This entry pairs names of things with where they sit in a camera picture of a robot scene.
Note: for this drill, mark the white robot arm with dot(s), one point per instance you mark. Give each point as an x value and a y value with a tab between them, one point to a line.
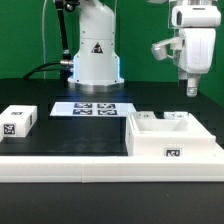
96	65

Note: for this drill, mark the white cabinet door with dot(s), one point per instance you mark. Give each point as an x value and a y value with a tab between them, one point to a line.
175	115
146	115

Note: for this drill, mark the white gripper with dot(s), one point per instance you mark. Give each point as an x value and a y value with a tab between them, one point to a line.
195	25

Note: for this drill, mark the white marker base plate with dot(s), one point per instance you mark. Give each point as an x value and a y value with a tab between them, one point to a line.
88	109

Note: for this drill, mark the white cabinet body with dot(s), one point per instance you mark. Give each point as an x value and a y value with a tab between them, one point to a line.
169	138

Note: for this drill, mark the white cabinet top block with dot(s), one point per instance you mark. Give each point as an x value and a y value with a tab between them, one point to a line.
17	120

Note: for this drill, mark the white L-shaped obstacle frame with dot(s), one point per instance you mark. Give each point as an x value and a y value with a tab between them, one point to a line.
69	151

